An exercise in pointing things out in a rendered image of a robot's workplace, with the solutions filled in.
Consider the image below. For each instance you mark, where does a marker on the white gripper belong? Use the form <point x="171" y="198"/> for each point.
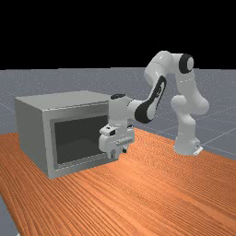
<point x="116" y="139"/>

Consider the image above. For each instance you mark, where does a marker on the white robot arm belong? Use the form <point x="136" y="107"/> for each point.
<point x="185" y="92"/>

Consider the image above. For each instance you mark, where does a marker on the grey microwave oven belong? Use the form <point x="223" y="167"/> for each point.
<point x="61" y="129"/>

